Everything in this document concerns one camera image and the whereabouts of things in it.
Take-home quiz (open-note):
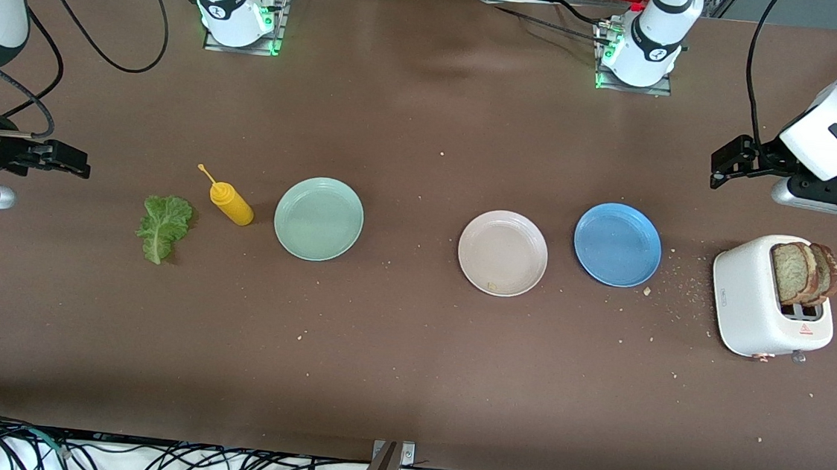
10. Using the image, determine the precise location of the brown bread slice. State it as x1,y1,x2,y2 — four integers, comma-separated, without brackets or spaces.
805,243,837,307
766,241,823,308

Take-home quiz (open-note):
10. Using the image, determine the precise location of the blue plate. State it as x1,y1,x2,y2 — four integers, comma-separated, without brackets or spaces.
570,200,666,290

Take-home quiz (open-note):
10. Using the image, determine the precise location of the beige plate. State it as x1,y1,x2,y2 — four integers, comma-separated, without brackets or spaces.
455,207,552,300

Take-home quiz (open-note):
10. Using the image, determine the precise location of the pale green plate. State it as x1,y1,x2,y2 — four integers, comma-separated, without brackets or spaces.
271,174,367,265

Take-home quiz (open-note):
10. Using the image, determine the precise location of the green lettuce leaf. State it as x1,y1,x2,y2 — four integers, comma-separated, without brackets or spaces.
134,193,196,268

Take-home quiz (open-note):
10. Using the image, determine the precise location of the white two-slot toaster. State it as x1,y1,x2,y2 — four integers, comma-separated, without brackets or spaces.
705,229,837,367

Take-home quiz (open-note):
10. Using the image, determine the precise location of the yellow mustard squeeze bottle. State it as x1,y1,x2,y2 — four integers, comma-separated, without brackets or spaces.
193,164,258,228

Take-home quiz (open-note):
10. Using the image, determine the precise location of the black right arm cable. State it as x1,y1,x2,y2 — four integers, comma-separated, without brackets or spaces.
0,0,173,150

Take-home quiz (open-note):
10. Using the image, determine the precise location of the curved black table cable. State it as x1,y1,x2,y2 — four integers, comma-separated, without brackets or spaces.
547,0,611,30

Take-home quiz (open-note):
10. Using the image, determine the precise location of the straight black table cable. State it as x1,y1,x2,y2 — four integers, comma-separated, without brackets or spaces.
488,3,617,45

